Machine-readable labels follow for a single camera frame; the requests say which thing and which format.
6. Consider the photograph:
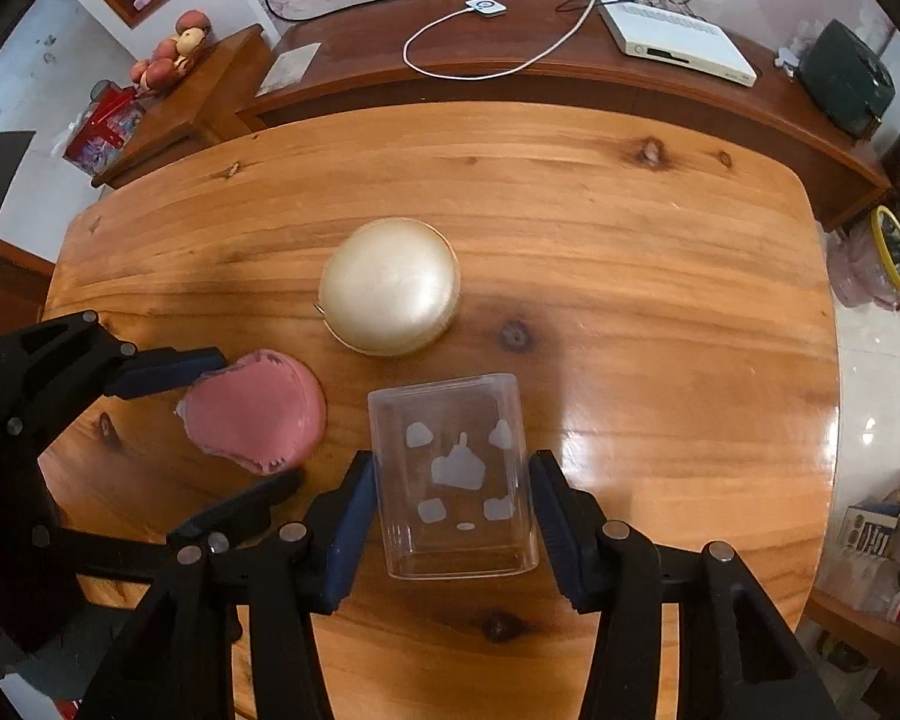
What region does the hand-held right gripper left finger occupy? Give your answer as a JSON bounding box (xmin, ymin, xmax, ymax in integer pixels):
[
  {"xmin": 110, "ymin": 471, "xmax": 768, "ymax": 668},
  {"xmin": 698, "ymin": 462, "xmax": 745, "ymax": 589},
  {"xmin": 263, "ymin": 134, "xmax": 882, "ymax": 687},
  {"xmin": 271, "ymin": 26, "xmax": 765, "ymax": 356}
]
[{"xmin": 79, "ymin": 450, "xmax": 380, "ymax": 720}]

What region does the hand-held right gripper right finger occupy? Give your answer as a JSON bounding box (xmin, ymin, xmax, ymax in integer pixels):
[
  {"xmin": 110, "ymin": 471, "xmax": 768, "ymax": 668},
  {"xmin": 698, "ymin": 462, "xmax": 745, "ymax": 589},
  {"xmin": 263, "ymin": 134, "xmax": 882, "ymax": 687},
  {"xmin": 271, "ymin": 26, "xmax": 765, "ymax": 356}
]
[{"xmin": 528, "ymin": 450, "xmax": 842, "ymax": 720}]

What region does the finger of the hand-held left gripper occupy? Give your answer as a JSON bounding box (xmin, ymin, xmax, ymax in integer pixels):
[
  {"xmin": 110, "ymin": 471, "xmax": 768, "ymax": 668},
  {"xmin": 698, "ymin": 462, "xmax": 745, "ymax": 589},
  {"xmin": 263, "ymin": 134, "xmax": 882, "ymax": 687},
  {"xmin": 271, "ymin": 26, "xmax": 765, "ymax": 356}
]
[
  {"xmin": 37, "ymin": 468, "xmax": 305, "ymax": 586},
  {"xmin": 0, "ymin": 310, "xmax": 230, "ymax": 436}
]

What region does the pink scalloped case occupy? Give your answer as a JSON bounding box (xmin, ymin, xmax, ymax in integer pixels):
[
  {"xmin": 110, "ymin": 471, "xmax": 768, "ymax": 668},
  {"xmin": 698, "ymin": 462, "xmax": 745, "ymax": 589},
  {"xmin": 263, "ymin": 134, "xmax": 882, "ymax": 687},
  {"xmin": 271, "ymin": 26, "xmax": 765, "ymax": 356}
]
[{"xmin": 175, "ymin": 348, "xmax": 329, "ymax": 476}]

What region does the clear plastic box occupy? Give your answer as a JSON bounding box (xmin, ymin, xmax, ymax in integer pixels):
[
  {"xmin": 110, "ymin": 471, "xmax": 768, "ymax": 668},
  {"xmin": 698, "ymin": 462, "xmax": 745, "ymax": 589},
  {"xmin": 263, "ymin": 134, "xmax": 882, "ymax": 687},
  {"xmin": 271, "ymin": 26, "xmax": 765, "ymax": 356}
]
[{"xmin": 367, "ymin": 371, "xmax": 542, "ymax": 581}]

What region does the gold round case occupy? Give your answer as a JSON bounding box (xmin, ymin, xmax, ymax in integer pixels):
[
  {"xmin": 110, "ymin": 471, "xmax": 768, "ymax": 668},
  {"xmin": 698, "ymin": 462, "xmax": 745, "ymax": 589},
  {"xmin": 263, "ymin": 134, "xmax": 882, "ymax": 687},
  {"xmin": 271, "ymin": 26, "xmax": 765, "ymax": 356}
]
[{"xmin": 318, "ymin": 217, "xmax": 463, "ymax": 358}]

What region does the red patterned box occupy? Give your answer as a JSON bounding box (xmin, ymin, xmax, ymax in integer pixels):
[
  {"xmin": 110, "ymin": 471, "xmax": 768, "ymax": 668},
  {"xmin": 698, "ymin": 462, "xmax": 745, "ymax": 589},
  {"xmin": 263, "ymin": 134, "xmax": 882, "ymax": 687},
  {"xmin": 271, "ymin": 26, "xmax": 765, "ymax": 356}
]
[{"xmin": 63, "ymin": 81, "xmax": 148, "ymax": 175}]

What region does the wooden side cabinet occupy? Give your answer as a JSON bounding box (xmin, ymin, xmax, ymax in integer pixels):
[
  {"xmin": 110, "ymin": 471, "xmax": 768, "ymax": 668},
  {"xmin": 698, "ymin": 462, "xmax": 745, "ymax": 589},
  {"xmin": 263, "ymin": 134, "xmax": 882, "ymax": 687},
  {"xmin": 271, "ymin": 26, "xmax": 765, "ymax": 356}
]
[{"xmin": 92, "ymin": 25, "xmax": 272, "ymax": 190}]

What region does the grey paper card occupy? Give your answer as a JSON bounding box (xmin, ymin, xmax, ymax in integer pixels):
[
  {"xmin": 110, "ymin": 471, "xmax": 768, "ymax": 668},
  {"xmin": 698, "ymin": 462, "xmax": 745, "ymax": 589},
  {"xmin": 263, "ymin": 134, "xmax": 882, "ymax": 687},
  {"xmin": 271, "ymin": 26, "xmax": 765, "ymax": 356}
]
[{"xmin": 258, "ymin": 43, "xmax": 323, "ymax": 96}]

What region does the yellow rimmed trash bin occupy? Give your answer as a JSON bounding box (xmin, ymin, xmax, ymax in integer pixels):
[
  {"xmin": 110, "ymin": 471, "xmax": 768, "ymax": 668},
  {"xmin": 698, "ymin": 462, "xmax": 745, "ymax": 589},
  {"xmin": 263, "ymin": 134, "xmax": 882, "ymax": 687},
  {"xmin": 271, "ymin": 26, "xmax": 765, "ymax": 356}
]
[{"xmin": 828, "ymin": 205, "xmax": 900, "ymax": 309}]

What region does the long wooden cabinet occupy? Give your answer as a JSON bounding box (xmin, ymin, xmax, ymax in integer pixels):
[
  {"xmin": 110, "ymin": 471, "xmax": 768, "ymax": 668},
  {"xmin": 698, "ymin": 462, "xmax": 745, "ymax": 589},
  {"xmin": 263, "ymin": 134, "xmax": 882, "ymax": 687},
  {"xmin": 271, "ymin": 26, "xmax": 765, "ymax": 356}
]
[{"xmin": 235, "ymin": 0, "xmax": 893, "ymax": 233}]

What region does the white set-top box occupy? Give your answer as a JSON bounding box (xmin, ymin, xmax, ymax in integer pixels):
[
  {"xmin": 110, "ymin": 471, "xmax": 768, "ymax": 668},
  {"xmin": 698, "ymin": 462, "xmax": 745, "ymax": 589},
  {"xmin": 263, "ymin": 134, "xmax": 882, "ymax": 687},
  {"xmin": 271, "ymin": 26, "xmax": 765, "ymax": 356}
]
[{"xmin": 598, "ymin": 0, "xmax": 758, "ymax": 88}]

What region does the white charger cable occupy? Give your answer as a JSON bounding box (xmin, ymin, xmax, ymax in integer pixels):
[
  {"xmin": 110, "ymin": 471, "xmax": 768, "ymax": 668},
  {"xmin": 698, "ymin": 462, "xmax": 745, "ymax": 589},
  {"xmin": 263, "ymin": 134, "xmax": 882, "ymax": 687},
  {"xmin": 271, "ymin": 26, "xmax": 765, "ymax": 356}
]
[{"xmin": 403, "ymin": 0, "xmax": 602, "ymax": 80}]

